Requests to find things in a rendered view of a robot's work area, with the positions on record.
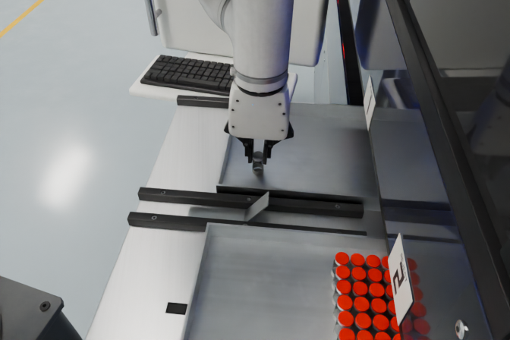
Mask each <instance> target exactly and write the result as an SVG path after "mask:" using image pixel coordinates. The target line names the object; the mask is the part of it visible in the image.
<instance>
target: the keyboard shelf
mask: <svg viewBox="0 0 510 340"><path fill-rule="evenodd" d="M159 56H160V55H157V56H156V57H155V58H154V59H153V60H152V61H151V62H150V64H149V65H148V66H147V68H146V69H145V70H144V72H143V73H142V74H141V75H140V76H139V77H138V78H137V80H136V81H135V82H134V84H133V85H132V86H131V88H130V89H129V93H130V95H131V96H139V97H144V98H150V99H159V100H164V101H169V102H177V100H176V99H177V96H178V95H190V96H214V97H227V98H229V96H220V95H215V94H209V93H199V92H194V91H189V90H179V89H173V88H168V87H158V86H153V85H147V84H142V83H140V79H141V78H142V77H143V76H144V74H145V73H146V72H147V71H148V70H149V69H150V67H151V66H152V65H153V63H154V62H155V61H156V59H157V58H158V57H159ZM185 58H191V60H192V58H193V59H197V60H204V61H216V62H217V63H218V62H222V63H228V64H230V65H231V64H234V62H233V57H229V56H223V55H212V54H206V53H200V52H188V53H187V55H186V56H185ZM287 81H288V89H289V98H290V102H291V100H292V97H293V94H294V90H295V87H296V84H297V81H298V75H297V74H296V73H290V72H288V79H287Z"/></svg>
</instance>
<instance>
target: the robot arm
mask: <svg viewBox="0 0 510 340"><path fill-rule="evenodd" d="M199 2H200V4H201V5H202V7H203V9H204V11H205V12H206V13H207V15H208V16H209V18H210V19H211V20H212V21H213V23H214V24H215V25H216V26H217V27H219V28H220V29H221V30H223V31H224V32H225V33H227V34H228V36H229V38H230V40H231V43H232V47H233V62H234V67H231V69H230V75H231V76H235V78H234V80H233V82H232V85H231V91H230V96H229V107H228V121H227V122H226V124H225V128H224V132H225V133H227V134H230V135H232V136H235V137H236V138H237V139H239V140H240V141H241V142H242V143H243V146H244V147H245V156H248V163H252V160H253V139H261V140H264V147H263V164H264V165H266V163H267V159H271V152H272V148H273V146H274V145H276V144H277V143H278V142H280V141H282V140H285V139H289V138H292V137H293V136H294V130H293V128H292V126H291V123H290V121H289V112H290V98H289V89H288V81H287V79H288V61H289V52H290V42H291V25H292V16H293V7H294V0H199Z"/></svg>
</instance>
